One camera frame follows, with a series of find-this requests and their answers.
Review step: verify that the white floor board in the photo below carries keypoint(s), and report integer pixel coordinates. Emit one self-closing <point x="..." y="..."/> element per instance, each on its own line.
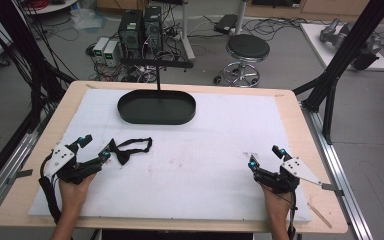
<point x="316" y="43"/>

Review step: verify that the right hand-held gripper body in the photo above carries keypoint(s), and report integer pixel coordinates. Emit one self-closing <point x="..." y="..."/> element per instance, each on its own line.
<point x="286" y="173"/>

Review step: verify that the white table leg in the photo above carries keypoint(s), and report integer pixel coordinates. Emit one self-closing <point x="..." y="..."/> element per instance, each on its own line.
<point x="240" y="16"/>
<point x="186" y="30"/>

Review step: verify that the person's right hand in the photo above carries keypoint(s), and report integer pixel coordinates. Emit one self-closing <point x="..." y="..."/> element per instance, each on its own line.
<point x="275" y="203"/>

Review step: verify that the grey metal bracket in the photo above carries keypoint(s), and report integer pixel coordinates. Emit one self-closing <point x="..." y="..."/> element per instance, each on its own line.
<point x="19" y="176"/>
<point x="332" y="189"/>

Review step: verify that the white power supply unit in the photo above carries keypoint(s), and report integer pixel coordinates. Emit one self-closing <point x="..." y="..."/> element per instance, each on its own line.
<point x="100" y="49"/>
<point x="111" y="53"/>

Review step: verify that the black computer tower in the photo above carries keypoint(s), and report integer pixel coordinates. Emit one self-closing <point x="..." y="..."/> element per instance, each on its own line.
<point x="153" y="28"/>
<point x="130" y="31"/>

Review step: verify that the white foam mat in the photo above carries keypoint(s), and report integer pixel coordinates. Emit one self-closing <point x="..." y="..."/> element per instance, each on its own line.
<point x="196" y="166"/>

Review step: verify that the black frame strut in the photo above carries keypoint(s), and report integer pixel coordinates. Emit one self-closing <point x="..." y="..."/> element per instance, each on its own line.
<point x="346" y="53"/>
<point x="23" y="50"/>

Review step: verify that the grey robot part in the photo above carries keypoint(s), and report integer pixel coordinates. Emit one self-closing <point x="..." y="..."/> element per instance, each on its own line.
<point x="336" y="35"/>

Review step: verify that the aluminium rail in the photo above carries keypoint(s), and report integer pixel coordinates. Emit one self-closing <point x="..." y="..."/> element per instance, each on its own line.
<point x="3" y="173"/>
<point x="343" y="180"/>

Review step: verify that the clear plastic bag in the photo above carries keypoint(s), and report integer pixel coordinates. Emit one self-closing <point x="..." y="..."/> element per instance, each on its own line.
<point x="86" y="19"/>

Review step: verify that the wooden stick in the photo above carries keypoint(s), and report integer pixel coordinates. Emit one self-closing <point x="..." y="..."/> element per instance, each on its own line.
<point x="320" y="216"/>

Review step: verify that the black bow tie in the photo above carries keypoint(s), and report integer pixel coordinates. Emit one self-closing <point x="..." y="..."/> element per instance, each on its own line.
<point x="123" y="154"/>

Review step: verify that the person's left hand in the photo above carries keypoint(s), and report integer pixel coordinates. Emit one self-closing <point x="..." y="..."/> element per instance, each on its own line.
<point x="75" y="191"/>

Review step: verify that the black stand with oval tray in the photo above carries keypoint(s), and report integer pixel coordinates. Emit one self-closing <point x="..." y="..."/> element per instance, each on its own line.
<point x="156" y="108"/>

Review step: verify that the black round stool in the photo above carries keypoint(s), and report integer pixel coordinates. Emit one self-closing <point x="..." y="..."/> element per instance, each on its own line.
<point x="247" y="50"/>

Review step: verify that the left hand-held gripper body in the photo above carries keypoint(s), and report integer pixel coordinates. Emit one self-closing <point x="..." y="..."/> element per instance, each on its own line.
<point x="67" y="168"/>

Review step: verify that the black flat box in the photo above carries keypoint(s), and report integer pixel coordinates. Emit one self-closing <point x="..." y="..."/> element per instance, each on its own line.
<point x="226" y="24"/>

